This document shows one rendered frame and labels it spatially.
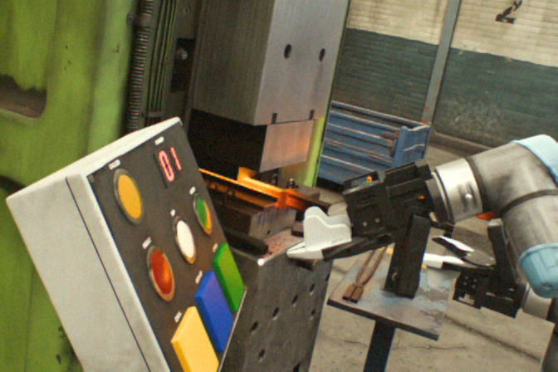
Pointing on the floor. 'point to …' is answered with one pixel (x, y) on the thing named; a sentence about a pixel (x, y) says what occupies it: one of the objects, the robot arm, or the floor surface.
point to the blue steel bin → (368, 143)
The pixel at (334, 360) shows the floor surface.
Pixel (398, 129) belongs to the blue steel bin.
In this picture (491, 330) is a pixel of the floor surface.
